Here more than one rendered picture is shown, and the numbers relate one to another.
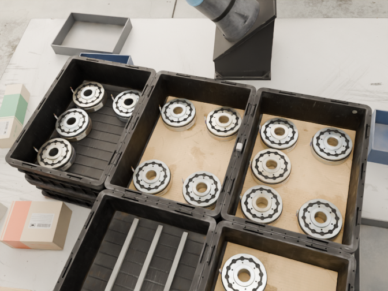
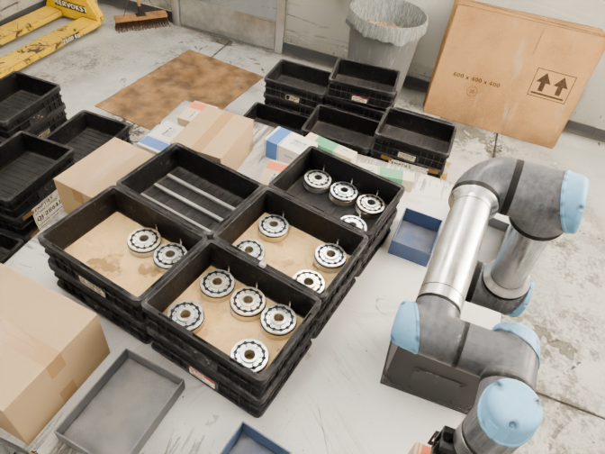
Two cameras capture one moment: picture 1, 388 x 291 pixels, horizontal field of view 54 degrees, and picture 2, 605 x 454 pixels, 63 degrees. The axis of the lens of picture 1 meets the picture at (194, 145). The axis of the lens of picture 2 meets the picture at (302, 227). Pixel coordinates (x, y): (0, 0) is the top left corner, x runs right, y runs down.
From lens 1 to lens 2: 120 cm
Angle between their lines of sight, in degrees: 52
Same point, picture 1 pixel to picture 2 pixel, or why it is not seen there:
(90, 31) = (486, 240)
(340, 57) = not seen: outside the picture
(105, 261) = (223, 196)
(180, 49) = not seen: hidden behind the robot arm
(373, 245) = (158, 391)
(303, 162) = (244, 334)
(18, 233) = (271, 167)
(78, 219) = not seen: hidden behind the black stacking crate
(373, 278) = (133, 376)
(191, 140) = (302, 262)
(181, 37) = (466, 316)
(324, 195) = (206, 336)
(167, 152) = (296, 245)
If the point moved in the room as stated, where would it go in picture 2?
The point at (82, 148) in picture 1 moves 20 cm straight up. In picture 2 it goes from (320, 197) to (328, 154)
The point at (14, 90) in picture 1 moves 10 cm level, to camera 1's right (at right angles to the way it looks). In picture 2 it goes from (406, 177) to (409, 192)
